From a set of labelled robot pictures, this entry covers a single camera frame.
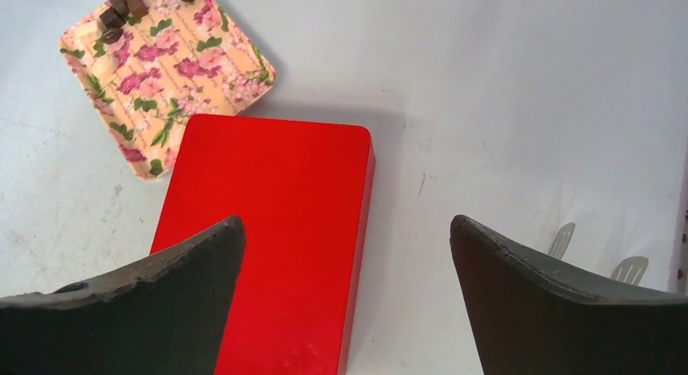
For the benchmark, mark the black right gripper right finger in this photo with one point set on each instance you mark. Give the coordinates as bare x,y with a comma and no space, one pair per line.
531,313

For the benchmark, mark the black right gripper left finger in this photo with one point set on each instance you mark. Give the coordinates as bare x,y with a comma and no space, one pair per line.
163,314

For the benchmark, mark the steel tongs white handle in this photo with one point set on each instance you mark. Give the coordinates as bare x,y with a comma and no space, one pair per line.
628,269

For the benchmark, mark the red box lid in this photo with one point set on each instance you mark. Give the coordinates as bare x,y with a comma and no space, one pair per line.
303,191

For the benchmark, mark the white oval chocolate on tray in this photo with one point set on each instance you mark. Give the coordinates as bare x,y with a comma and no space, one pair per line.
105,67

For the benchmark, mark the white square chocolate on tray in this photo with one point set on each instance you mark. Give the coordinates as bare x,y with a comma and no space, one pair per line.
88,34

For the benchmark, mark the dark chocolate on tray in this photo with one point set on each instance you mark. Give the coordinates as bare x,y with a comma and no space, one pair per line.
117,14

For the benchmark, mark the floral serving tray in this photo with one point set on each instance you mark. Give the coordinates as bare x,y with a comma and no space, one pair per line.
183,58

